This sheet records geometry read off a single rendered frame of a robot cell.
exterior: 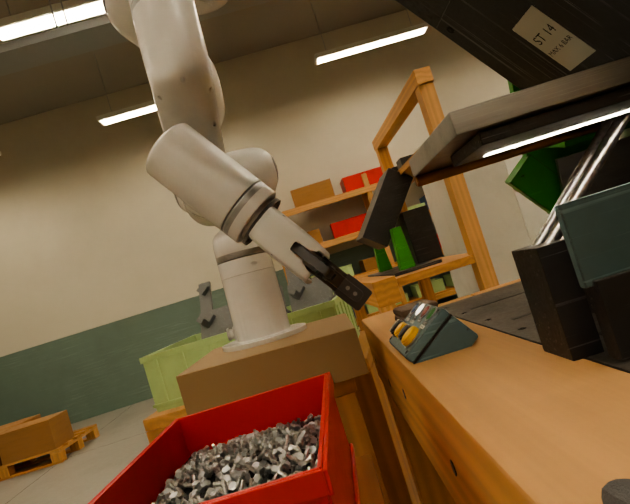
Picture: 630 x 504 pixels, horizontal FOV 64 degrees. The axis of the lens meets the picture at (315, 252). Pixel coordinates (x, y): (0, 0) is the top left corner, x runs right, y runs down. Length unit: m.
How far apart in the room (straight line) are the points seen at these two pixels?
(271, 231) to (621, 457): 0.43
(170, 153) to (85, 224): 7.65
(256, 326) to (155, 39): 0.59
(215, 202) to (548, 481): 0.47
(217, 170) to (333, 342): 0.40
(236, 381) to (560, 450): 0.66
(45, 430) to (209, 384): 5.06
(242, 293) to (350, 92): 7.28
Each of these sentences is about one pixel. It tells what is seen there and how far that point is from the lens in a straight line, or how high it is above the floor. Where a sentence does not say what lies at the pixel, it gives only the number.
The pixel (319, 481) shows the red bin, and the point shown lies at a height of 0.91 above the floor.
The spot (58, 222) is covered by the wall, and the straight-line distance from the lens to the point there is 8.45.
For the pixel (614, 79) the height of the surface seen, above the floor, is 1.12.
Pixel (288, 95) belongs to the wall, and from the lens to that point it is 8.16.
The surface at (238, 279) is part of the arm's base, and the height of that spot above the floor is 1.08.
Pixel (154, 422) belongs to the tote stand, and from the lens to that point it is 1.59.
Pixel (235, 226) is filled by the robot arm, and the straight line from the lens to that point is 0.64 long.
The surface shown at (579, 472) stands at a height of 0.90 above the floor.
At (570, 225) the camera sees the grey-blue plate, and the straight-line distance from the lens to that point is 0.48.
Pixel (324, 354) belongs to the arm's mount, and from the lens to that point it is 0.90.
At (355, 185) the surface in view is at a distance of 7.29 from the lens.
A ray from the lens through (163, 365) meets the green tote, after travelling 1.59.
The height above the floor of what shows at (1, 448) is 0.31.
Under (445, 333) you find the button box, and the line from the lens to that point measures 0.66.
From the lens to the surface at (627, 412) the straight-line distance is 0.40.
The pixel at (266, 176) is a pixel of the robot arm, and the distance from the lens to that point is 1.09.
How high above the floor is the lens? 1.05
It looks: 2 degrees up
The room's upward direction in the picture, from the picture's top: 17 degrees counter-clockwise
